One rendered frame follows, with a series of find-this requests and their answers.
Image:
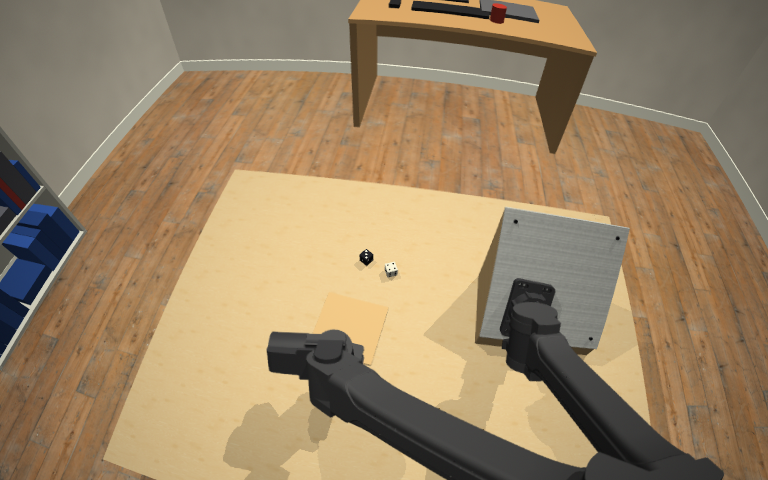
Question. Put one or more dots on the black die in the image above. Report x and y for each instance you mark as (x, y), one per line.
(366, 257)

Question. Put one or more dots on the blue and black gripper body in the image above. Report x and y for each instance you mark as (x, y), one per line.
(358, 351)

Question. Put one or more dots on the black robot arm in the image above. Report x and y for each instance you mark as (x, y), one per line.
(457, 450)

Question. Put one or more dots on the white die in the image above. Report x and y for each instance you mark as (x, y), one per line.
(391, 269)

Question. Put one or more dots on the tan flat mat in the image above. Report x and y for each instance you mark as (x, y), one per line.
(362, 321)

